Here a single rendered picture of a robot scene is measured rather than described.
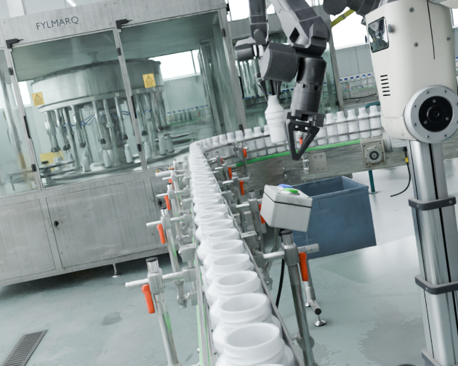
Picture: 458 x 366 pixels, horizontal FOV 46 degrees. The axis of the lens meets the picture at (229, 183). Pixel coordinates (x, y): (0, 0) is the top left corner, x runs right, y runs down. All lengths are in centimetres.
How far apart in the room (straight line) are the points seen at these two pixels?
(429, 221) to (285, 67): 76
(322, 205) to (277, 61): 93
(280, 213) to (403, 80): 62
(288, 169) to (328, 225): 120
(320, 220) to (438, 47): 72
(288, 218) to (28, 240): 410
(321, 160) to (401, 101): 158
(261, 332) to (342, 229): 160
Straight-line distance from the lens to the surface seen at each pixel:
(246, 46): 193
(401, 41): 155
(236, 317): 40
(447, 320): 176
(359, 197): 196
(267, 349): 35
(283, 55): 110
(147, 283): 83
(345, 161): 310
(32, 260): 509
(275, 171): 309
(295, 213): 110
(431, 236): 168
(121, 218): 487
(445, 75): 160
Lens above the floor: 131
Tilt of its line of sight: 8 degrees down
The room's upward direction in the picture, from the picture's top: 11 degrees counter-clockwise
